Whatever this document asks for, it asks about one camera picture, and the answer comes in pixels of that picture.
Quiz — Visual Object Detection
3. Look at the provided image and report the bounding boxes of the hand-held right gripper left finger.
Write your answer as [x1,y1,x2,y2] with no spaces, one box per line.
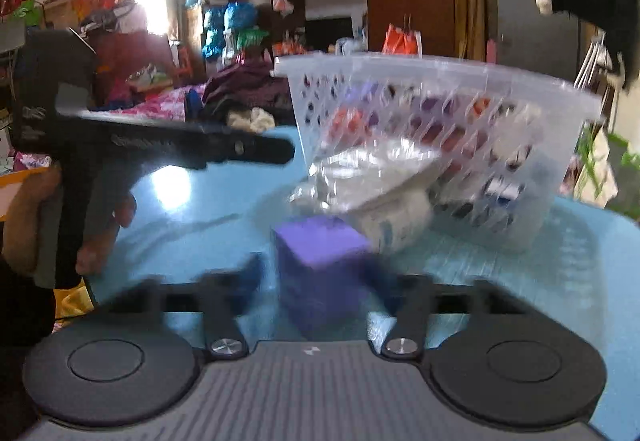
[107,253,263,362]

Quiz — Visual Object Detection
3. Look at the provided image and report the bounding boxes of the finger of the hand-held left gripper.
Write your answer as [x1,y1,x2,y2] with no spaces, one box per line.
[107,121,296,166]

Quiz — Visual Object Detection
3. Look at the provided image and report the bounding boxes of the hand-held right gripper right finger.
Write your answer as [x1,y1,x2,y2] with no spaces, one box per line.
[370,261,526,359]

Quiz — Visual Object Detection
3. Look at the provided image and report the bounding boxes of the purple box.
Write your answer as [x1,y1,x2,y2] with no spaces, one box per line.
[270,216,373,342]

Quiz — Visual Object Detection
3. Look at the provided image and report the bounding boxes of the clear plastic basket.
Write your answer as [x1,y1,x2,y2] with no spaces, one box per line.
[274,52,603,254]

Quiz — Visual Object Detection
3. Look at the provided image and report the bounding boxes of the person's left hand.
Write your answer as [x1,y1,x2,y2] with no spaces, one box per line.
[2,166,137,277]

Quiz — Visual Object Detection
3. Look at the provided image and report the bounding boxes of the cream cloth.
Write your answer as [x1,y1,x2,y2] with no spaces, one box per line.
[227,108,276,132]

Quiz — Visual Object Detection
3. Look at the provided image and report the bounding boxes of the pile of dark clothes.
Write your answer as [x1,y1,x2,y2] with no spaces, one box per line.
[202,61,296,126]

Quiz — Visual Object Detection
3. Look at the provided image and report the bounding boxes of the white blue packet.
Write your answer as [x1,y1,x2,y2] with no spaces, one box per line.
[350,191,436,256]

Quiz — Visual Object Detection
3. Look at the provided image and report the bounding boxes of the pink floral bedsheet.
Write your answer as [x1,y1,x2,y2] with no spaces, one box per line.
[120,83,211,122]

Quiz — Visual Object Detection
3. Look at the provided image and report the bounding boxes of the clear plastic bag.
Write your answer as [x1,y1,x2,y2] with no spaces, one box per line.
[289,141,441,222]

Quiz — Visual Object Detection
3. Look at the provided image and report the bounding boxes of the blue plastic bags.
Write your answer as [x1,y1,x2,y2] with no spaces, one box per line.
[202,3,258,59]

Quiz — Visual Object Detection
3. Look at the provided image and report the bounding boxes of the orange white plastic bag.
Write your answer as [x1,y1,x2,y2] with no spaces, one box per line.
[382,23,423,56]

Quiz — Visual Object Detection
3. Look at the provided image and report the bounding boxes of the green leafy bag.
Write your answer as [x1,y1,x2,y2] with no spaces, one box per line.
[575,121,640,219]

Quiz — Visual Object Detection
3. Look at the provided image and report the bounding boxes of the leaning wooden boards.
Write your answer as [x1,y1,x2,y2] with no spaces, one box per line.
[452,0,488,62]

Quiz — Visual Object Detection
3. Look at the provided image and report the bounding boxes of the grey door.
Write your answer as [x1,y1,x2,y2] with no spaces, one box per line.
[480,0,601,86]

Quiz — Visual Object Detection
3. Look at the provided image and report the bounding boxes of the bundle of metal clothes hangers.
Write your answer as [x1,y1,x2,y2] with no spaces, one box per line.
[572,33,618,92]

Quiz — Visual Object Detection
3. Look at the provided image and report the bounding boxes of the black garment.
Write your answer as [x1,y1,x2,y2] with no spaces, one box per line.
[550,0,640,92]

